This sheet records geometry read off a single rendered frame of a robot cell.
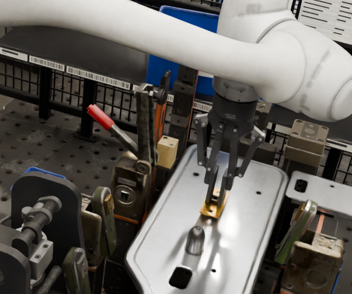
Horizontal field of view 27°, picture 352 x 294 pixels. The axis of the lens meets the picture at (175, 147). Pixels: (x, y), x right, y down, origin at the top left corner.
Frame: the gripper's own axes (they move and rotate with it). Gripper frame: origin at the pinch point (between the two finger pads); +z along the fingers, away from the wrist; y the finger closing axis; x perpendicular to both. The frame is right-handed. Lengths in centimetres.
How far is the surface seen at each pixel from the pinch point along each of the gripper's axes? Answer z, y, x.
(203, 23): -8, -19, 50
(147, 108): -13.3, -14.9, -1.7
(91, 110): -9.0, -25.6, -1.0
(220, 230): 5.3, 3.0, -5.6
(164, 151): 0.3, -12.5, 6.2
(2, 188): 35, -56, 21
